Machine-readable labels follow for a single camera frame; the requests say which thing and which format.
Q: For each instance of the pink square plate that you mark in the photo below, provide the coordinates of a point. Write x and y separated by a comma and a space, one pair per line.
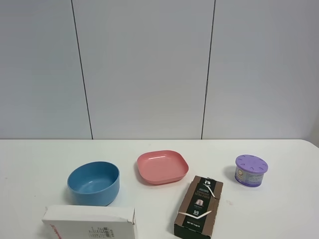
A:
162, 167

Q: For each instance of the blue plastic bowl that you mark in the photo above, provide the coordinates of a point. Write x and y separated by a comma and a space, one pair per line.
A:
94, 184

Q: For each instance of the purple lidded air freshener can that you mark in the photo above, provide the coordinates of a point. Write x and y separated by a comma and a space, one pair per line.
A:
250, 170

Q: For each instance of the brown espresso capsule box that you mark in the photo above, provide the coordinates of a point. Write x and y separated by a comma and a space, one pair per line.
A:
197, 214

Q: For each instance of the white cardboard box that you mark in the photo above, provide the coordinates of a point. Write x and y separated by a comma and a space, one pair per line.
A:
90, 222

